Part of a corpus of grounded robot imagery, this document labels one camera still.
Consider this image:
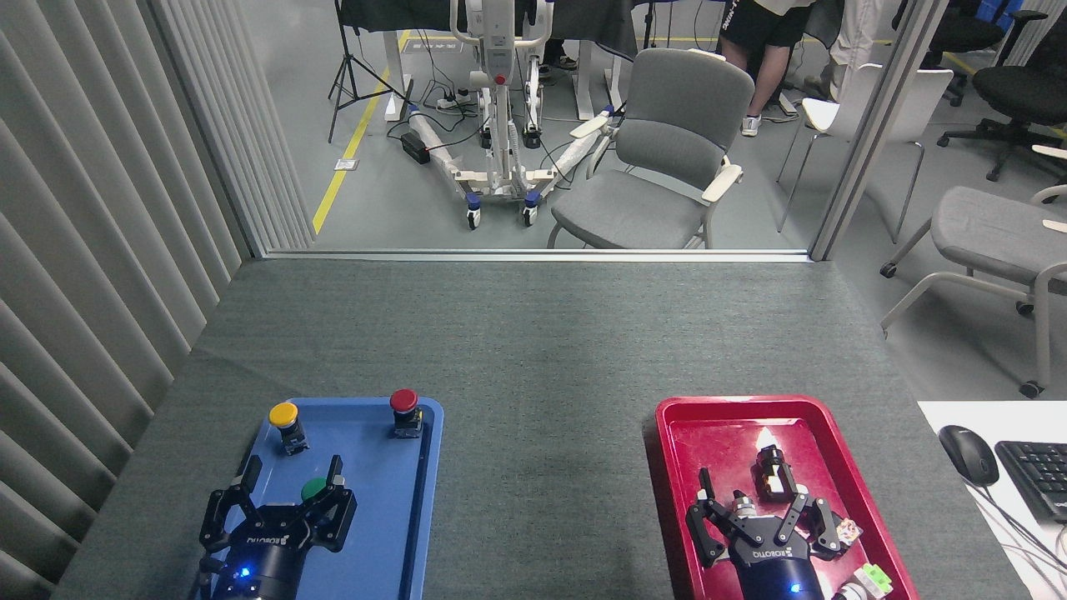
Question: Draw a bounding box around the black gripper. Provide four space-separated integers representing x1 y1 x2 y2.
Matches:
685 467 844 600
200 454 358 600

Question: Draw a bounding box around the yellow push button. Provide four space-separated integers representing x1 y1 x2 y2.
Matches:
268 402 309 456

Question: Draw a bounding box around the red push button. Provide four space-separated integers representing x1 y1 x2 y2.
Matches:
389 388 423 439

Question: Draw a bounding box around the blue plastic tray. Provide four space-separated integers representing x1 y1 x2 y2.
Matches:
188 397 444 600

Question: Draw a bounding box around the red plastic tray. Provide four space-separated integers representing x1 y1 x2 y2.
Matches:
654 395 920 600

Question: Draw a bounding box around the black computer mouse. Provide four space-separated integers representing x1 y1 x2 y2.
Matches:
939 425 1000 488

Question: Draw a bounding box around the black keyboard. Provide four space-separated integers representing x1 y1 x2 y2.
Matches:
994 440 1067 524

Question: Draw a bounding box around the grey armchair on castors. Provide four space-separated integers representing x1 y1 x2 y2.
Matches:
879 185 1067 399

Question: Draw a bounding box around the grey armchair with cream armrests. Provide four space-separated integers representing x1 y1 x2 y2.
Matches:
546 47 756 250

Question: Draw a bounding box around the white plastic chair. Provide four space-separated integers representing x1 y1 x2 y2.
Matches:
776 62 954 245

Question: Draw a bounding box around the black tripod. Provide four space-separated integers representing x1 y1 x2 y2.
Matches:
327 0 414 144

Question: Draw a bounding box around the white stand on wheels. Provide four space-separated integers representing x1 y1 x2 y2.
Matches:
407 0 619 230

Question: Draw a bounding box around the person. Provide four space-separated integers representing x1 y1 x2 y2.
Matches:
804 0 898 106
718 0 823 138

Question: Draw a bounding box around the black office chair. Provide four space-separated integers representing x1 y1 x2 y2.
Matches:
892 0 1049 108
937 10 1067 183

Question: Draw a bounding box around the black and white switch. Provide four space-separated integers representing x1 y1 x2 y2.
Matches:
754 445 798 503

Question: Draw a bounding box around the white and green switch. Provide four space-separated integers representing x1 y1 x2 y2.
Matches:
832 563 894 600

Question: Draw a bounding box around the mouse cable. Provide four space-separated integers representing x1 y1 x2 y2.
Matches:
969 483 1067 578

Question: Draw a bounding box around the silver post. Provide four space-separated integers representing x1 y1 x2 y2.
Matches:
809 0 952 263

